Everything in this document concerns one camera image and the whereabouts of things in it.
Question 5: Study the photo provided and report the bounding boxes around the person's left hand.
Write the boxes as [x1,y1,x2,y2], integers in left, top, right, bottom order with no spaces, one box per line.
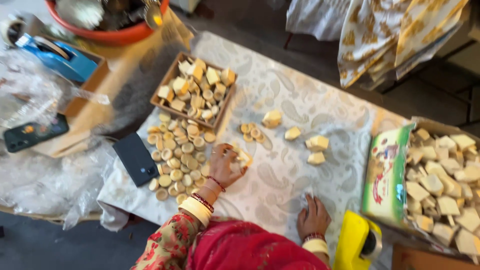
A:
[208,143,248,190]

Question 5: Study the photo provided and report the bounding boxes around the person's right hand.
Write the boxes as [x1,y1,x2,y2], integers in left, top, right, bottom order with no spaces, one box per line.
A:
[297,194,332,240]

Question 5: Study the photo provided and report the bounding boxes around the pale square wooden block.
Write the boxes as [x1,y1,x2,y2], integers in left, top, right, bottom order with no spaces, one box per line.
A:
[232,148,254,169]

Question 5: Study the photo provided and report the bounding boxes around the small cluster of wooden rings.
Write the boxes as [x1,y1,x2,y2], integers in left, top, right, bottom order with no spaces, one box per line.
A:
[239,122,268,144]

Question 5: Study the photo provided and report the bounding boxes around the thin red bangle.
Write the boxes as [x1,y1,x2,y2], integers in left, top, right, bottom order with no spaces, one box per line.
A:
[207,175,227,193]

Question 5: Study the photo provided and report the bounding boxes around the cream and red bangles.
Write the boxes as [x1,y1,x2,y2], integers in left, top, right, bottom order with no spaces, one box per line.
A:
[301,232,331,258]
[178,192,215,228]

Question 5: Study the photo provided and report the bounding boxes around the white paisley table cloth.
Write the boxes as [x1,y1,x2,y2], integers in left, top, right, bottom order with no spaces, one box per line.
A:
[97,31,411,270]

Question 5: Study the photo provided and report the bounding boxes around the pile of round wooden discs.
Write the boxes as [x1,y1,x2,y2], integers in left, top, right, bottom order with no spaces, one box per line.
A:
[146,110,218,205]

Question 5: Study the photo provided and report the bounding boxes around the yellow tape dispenser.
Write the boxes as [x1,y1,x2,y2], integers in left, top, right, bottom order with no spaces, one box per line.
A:
[332,210,383,270]

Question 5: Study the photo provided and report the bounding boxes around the wooden tray of wood pieces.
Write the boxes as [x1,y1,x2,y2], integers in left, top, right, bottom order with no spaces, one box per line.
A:
[150,52,238,130]

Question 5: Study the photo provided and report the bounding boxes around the green printed carton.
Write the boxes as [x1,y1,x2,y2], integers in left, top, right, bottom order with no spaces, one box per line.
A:
[361,116,480,263]

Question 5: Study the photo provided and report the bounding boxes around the red scarf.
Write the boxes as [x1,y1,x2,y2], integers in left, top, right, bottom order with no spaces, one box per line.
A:
[185,219,331,270]

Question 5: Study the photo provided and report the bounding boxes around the black phone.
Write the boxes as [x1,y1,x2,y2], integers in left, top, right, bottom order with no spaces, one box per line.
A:
[112,132,160,188]

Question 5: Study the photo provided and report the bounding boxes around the orange brown cardboard box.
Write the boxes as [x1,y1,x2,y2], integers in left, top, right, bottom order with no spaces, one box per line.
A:
[391,243,480,270]

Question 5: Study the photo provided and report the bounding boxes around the tan cardboard sheet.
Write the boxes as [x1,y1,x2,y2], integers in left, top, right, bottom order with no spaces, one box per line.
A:
[33,9,195,159]

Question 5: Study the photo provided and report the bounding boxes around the heap of square wooden blocks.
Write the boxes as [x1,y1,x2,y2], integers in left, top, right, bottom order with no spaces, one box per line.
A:
[405,128,480,265]

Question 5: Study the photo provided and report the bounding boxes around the small brown cardboard box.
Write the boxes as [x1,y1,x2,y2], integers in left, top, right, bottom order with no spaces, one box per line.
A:
[37,35,110,118]

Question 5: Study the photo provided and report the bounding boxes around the red tub of utensils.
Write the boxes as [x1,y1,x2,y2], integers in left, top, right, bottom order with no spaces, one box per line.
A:
[45,0,170,47]

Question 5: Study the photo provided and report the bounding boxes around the white and gold patterned fabric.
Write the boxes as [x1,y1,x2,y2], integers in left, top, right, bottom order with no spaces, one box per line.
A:
[285,0,470,91]

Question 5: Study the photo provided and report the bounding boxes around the blue tape dispenser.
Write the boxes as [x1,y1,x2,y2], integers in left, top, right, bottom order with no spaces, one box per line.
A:
[15,34,99,83]

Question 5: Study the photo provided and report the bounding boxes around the heap of clear plastic wrap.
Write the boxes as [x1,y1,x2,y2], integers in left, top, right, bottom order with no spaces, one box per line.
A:
[0,49,117,230]

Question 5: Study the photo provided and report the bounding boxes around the dark green phone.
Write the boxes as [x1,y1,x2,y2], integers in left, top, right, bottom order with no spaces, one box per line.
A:
[3,114,70,153]

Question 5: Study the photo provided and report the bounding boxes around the roll of clear tape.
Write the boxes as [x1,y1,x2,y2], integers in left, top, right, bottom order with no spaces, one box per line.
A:
[0,15,28,47]

